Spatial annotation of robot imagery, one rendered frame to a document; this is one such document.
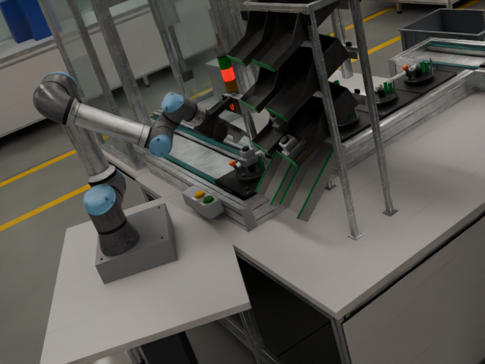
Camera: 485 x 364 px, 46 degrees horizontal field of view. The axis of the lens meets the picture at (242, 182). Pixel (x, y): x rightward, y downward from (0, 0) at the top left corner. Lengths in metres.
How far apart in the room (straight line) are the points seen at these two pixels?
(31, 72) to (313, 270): 5.57
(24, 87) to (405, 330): 5.76
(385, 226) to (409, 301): 0.27
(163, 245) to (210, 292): 0.29
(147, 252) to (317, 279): 0.65
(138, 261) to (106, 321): 0.26
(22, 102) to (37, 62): 0.50
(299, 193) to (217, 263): 0.39
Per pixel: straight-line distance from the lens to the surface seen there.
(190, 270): 2.09
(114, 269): 2.18
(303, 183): 1.98
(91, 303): 2.16
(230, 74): 2.37
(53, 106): 1.98
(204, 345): 3.08
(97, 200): 2.09
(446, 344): 2.26
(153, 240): 2.16
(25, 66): 7.05
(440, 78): 2.86
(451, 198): 2.14
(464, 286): 2.20
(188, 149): 2.88
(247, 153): 2.26
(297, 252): 2.01
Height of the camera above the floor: 2.03
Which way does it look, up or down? 28 degrees down
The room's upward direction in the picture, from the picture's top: 17 degrees counter-clockwise
